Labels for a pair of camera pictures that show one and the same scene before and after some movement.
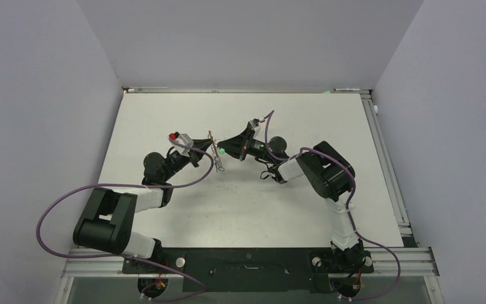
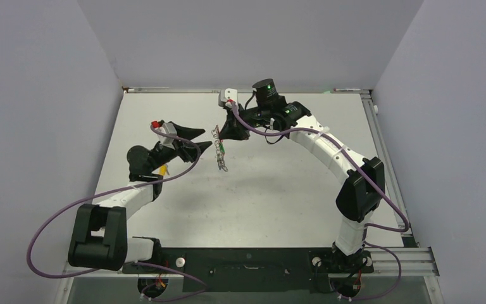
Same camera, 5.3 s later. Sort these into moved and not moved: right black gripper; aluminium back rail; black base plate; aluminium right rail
Moved: right black gripper
Not moved: aluminium back rail; black base plate; aluminium right rail
